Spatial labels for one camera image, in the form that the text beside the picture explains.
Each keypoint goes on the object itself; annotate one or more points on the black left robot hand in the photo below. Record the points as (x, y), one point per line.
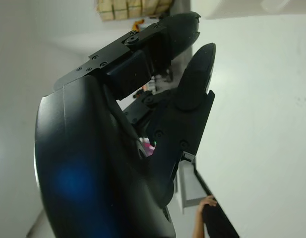
(93, 148)

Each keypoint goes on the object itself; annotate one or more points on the person with bare forearm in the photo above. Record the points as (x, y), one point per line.
(212, 218)

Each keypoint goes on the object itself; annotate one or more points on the wooden shipping crate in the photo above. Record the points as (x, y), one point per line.
(123, 10)

